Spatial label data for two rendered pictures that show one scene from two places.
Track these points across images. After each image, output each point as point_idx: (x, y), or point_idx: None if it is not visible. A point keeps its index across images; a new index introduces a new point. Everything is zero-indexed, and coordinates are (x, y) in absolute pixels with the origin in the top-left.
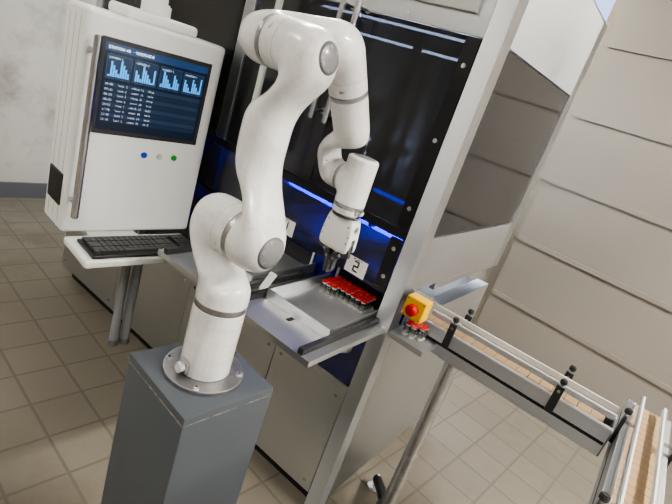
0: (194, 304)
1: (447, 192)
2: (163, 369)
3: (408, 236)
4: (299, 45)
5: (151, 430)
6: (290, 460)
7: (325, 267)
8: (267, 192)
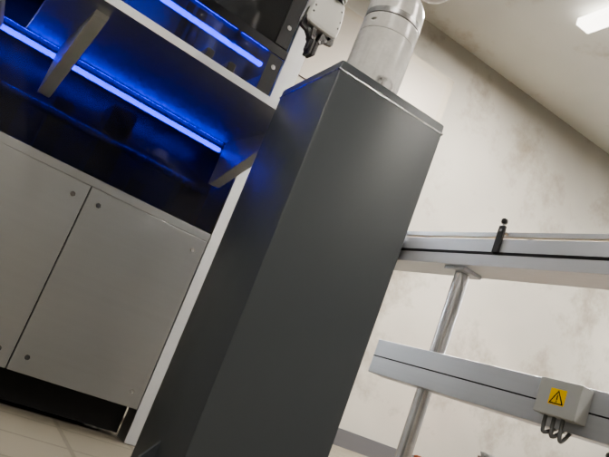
0: (400, 16)
1: None
2: None
3: (288, 56)
4: None
5: (387, 152)
6: (106, 373)
7: (311, 51)
8: None
